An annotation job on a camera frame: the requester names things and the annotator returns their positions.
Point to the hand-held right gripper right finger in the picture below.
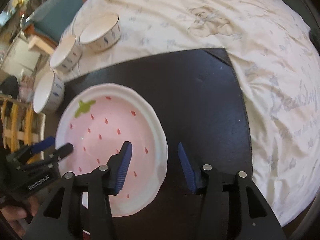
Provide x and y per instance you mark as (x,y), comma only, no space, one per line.
(187,170)

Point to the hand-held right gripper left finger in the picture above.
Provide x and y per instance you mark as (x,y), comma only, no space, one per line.
(123,170)

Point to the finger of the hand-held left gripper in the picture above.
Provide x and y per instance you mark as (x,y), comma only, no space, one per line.
(63,150)
(43,143)

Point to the large pink strawberry plate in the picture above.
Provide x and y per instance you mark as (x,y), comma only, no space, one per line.
(112,120)

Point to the white bowl with dark rim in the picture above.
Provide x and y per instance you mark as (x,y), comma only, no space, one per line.
(100,30)
(63,52)
(46,92)

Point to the person's left hand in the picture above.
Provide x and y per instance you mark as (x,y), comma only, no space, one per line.
(12,212)

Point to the yellow wooden rack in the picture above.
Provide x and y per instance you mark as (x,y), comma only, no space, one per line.
(22,125)

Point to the black mat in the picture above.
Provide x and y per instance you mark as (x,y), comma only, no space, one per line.
(200,105)

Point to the black bag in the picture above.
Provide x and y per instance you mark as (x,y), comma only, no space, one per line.
(10,86)

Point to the teal cushioned chair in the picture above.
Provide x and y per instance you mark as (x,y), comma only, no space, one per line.
(50,22)

